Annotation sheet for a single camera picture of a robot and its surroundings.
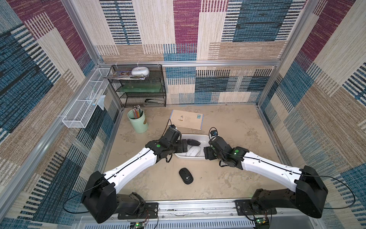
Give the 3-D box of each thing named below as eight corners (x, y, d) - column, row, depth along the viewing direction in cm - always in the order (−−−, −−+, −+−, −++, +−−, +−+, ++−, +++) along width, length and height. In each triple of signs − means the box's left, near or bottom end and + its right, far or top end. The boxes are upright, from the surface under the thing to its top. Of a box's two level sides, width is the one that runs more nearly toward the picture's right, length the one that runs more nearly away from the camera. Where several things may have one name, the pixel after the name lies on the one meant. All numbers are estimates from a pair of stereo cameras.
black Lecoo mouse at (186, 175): (187, 186, 83) (187, 185, 81) (177, 172, 88) (177, 170, 86) (194, 181, 85) (195, 179, 82) (185, 167, 90) (185, 165, 88)
